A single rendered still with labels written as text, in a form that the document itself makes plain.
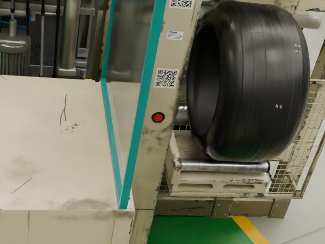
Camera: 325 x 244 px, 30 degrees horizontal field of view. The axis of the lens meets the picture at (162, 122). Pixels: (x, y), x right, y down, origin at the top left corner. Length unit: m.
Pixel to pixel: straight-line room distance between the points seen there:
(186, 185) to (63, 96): 0.67
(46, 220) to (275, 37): 0.96
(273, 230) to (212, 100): 1.17
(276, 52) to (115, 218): 0.81
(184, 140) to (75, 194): 1.07
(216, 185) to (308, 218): 1.40
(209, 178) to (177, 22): 0.60
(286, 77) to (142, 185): 0.70
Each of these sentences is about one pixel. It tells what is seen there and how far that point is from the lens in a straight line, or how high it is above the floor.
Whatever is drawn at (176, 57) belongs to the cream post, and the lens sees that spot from 1.96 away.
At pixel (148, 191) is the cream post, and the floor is 0.71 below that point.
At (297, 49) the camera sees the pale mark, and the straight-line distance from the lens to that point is 1.98.
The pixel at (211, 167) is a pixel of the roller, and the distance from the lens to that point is 2.17.
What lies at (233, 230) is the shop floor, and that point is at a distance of 3.29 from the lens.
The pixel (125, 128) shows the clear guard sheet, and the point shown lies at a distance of 1.40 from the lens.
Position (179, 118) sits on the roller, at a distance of 2.36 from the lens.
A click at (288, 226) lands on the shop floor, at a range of 3.43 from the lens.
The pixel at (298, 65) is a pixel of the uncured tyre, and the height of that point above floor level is 1.37.
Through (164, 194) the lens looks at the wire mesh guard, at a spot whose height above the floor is 0.32.
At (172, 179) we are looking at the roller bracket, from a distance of 2.12.
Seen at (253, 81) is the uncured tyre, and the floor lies 1.32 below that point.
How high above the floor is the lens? 2.25
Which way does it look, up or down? 35 degrees down
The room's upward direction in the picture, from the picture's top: 12 degrees clockwise
